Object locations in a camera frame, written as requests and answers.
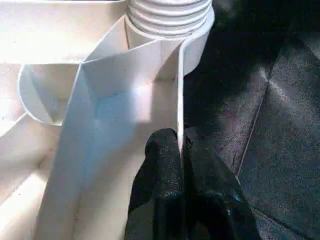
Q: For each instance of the white plastic table top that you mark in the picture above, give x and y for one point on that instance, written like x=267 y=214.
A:
x=75 y=100

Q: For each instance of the white plastic table leg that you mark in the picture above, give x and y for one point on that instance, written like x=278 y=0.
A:
x=167 y=15

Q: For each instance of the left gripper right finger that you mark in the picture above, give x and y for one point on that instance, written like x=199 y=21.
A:
x=215 y=200

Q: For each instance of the black plastic mat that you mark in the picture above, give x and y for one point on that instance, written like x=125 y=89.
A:
x=270 y=125

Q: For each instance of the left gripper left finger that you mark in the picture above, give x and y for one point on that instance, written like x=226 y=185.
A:
x=160 y=190

